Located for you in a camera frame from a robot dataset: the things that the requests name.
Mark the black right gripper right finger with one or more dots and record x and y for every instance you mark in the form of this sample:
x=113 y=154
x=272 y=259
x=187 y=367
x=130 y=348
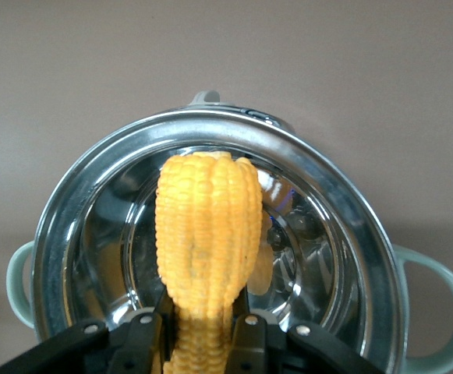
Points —
x=261 y=346

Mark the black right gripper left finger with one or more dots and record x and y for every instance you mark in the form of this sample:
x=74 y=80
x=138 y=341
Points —
x=132 y=346

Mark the yellow corn cob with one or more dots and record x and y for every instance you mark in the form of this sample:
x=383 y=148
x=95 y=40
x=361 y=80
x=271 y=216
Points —
x=206 y=226

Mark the pale green steel pot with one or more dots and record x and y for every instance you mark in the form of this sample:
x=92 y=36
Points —
x=93 y=218

